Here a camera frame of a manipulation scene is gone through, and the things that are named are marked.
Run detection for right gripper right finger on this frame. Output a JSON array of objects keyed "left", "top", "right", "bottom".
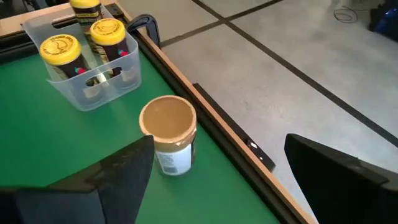
[{"left": 284, "top": 133, "right": 398, "bottom": 224}]

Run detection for black table clamp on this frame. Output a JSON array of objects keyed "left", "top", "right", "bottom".
[{"left": 126, "top": 14, "right": 162, "bottom": 49}]

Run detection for black bar with white sticker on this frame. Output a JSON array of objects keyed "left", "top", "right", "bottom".
[{"left": 192, "top": 82, "right": 277, "bottom": 172}]

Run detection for gold-lid spice jar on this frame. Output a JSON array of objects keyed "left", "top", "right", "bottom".
[{"left": 139, "top": 95, "right": 198, "bottom": 177}]

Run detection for coiled floor cable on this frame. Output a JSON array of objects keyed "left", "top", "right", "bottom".
[{"left": 333, "top": 5, "right": 359, "bottom": 24}]

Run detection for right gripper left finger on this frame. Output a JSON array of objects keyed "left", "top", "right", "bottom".
[{"left": 0, "top": 135, "right": 155, "bottom": 224}]

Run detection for yellow-lid dark spice jar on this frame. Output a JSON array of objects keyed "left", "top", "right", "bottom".
[
  {"left": 90, "top": 17, "right": 131, "bottom": 78},
  {"left": 39, "top": 33, "right": 91, "bottom": 82},
  {"left": 68, "top": 0, "right": 103, "bottom": 35}
]

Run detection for small clear plastic bin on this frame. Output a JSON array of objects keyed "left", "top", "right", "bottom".
[{"left": 21, "top": 4, "right": 143, "bottom": 112}]

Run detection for blue black object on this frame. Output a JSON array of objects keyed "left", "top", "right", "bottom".
[{"left": 368, "top": 0, "right": 398, "bottom": 43}]

